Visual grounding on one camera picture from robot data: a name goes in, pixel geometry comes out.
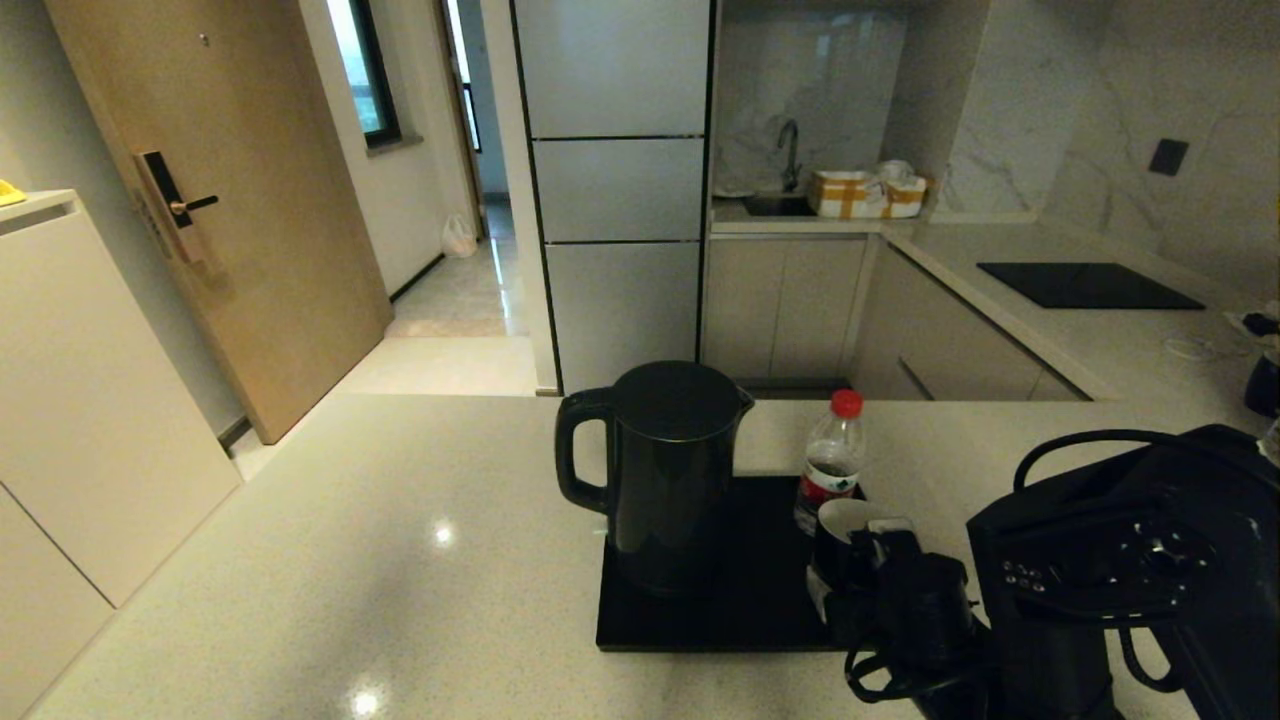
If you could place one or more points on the black cup white inside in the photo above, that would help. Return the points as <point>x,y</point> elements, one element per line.
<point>840,545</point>

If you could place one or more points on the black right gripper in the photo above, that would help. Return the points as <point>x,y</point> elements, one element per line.
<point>910,600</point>

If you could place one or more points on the steel kitchen sink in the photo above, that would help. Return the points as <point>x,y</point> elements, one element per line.
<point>778,205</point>

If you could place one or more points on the black power plug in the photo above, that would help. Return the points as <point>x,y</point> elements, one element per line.
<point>1262,324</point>

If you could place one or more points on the black rectangular tray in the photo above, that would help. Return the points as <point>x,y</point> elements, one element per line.
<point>720,610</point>

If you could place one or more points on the beige base cabinet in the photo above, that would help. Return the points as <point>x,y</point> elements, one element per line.
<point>950,345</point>
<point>780,310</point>

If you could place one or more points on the white crumpled bag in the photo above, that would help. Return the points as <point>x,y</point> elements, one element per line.
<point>893,170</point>

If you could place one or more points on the black induction cooktop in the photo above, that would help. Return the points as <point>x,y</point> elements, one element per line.
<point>1085,285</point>

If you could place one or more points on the yellow object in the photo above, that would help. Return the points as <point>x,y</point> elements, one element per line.
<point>10,191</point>

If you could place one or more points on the white plastic bag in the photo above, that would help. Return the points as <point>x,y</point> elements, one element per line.
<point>459,238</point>

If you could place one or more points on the clear water bottle red cap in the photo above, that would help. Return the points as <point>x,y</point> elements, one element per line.
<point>830,470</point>

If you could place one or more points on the cardboard box yellow tape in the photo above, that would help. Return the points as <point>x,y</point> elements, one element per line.
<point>905,198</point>

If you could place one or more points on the yellow striped white box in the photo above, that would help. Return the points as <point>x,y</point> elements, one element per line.
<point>843,195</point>

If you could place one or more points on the dark kitchen faucet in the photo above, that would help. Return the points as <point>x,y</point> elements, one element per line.
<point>790,148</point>

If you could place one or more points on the light wooden door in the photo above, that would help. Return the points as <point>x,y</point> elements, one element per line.
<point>250,200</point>

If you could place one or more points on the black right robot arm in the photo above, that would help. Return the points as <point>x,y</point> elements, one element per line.
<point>1120,570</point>

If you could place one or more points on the black wall socket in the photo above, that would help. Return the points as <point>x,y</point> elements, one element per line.
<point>1168,157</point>

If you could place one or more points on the dark framed window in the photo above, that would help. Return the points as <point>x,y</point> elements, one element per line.
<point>372,80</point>

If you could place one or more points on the white storage cabinet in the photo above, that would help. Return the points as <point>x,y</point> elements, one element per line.
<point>90,400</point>

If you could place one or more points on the tall grey refrigerator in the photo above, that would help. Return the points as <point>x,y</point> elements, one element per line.
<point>620,200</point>

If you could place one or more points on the black electric kettle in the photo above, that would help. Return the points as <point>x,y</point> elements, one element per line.
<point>665,475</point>

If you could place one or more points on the small white saucer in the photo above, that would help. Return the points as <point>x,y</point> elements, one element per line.
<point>815,595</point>

